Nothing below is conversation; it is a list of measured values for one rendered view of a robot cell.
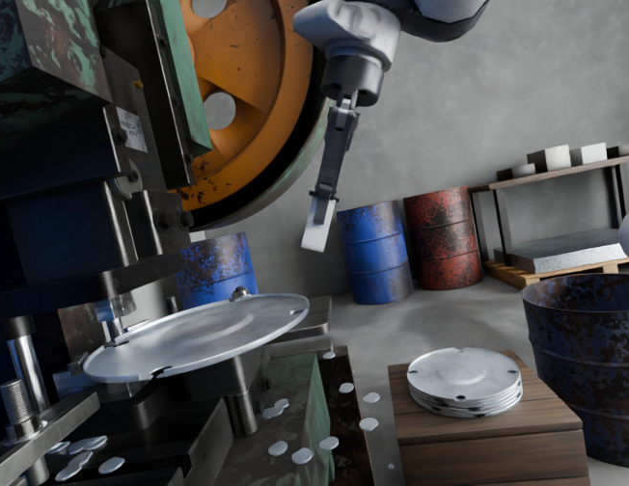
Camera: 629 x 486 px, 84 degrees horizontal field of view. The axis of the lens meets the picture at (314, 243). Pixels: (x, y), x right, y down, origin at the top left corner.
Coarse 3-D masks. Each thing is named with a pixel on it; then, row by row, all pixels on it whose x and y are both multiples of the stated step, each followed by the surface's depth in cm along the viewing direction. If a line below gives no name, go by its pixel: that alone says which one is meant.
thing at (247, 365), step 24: (312, 312) 46; (288, 336) 41; (312, 336) 40; (240, 360) 44; (192, 384) 44; (216, 384) 44; (240, 384) 44; (264, 384) 51; (240, 408) 44; (240, 432) 44
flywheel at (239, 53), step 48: (192, 0) 83; (240, 0) 79; (288, 0) 75; (192, 48) 80; (240, 48) 80; (288, 48) 76; (240, 96) 81; (288, 96) 77; (240, 144) 82; (288, 144) 81; (192, 192) 80; (240, 192) 83
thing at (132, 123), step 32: (128, 64) 50; (128, 96) 48; (128, 128) 47; (64, 192) 40; (96, 192) 40; (128, 192) 42; (160, 192) 46; (32, 224) 41; (64, 224) 40; (96, 224) 40; (128, 224) 43; (160, 224) 43; (192, 224) 50; (32, 256) 41; (64, 256) 41; (96, 256) 41; (128, 256) 41; (160, 256) 48
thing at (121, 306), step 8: (120, 296) 47; (128, 296) 49; (96, 304) 47; (104, 304) 47; (112, 304) 47; (120, 304) 48; (128, 304) 49; (96, 312) 47; (104, 312) 47; (112, 312) 47; (120, 312) 48; (128, 312) 49; (104, 320) 47
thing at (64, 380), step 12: (60, 372) 43; (156, 372) 48; (60, 384) 42; (72, 384) 42; (84, 384) 42; (96, 384) 42; (108, 384) 42; (120, 384) 42; (132, 384) 43; (144, 384) 45; (60, 396) 43; (108, 396) 42; (120, 396) 42
